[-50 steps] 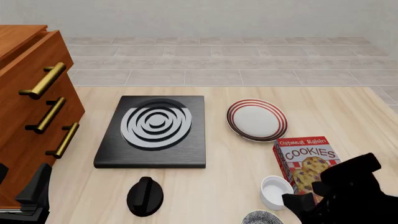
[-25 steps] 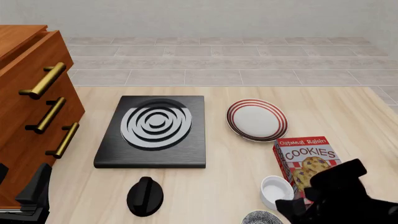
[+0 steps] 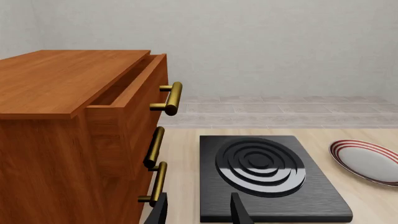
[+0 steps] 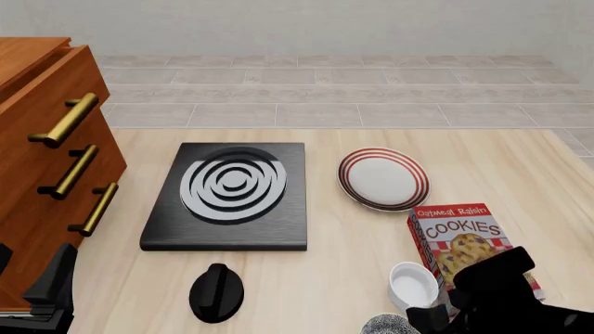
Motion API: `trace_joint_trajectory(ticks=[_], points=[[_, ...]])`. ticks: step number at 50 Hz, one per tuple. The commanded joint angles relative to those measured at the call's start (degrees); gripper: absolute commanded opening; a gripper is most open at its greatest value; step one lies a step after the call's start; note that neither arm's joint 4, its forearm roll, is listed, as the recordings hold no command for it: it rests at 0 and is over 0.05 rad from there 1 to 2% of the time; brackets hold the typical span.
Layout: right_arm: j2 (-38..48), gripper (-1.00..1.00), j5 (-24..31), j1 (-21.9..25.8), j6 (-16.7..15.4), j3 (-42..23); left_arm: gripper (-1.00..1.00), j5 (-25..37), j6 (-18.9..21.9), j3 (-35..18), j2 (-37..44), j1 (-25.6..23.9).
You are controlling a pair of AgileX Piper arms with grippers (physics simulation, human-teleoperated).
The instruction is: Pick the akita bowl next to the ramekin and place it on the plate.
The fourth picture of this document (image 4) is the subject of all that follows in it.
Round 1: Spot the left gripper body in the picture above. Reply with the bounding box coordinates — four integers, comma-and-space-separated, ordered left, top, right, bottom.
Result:
0, 301, 75, 334

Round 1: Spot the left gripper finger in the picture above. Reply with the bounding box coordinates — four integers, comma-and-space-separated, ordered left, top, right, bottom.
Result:
22, 242, 78, 308
0, 242, 14, 276

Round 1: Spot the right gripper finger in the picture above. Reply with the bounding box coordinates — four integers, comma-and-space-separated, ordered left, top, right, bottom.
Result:
406, 302, 450, 334

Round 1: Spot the white ramekin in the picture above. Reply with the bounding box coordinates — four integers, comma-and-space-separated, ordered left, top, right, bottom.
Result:
388, 261, 441, 315

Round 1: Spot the black patterned bowl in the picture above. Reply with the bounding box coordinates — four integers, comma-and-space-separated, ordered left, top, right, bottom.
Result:
360, 312, 421, 334

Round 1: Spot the flat black stove plate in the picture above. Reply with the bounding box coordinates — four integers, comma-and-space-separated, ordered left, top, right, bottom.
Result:
139, 141, 308, 252

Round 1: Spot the white plate with red rings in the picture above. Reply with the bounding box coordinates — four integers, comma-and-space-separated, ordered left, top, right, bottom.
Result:
337, 147, 432, 212

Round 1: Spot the wooden drawer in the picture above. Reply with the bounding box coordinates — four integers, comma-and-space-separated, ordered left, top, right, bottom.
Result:
0, 103, 120, 251
0, 45, 110, 182
0, 138, 128, 313

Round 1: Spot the oatmeal raisin cookies box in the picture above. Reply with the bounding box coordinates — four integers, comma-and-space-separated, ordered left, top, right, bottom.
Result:
407, 203, 547, 302

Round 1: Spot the round black stove knob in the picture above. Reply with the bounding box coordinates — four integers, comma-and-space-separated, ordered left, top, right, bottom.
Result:
188, 263, 245, 324

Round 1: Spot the wooden cabinet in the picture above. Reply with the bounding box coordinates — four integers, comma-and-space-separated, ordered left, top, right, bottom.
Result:
0, 36, 128, 313

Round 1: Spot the brass drawer handle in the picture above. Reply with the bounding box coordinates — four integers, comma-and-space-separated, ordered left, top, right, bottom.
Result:
67, 181, 120, 238
36, 144, 99, 201
27, 92, 100, 150

